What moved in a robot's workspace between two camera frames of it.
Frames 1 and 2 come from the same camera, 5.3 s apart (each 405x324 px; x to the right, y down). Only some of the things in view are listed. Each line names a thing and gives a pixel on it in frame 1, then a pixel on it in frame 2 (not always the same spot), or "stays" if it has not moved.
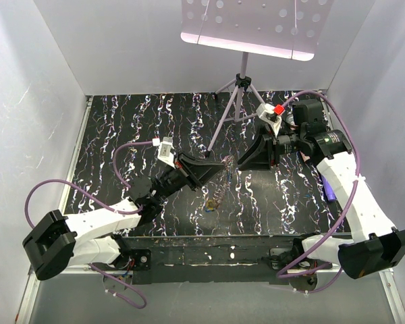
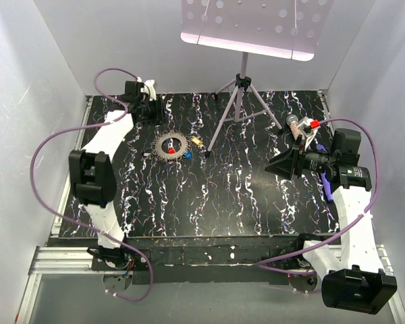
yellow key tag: x=210 y=204 → x=197 y=141
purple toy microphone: x=331 y=194 stays
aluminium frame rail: x=395 y=308 stays
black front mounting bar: x=241 y=258 stays
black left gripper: x=198 y=175 → x=158 y=117
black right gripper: x=258 y=157 → x=282 y=165
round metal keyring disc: x=224 y=179 → x=158 y=142
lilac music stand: x=289 y=29 stays
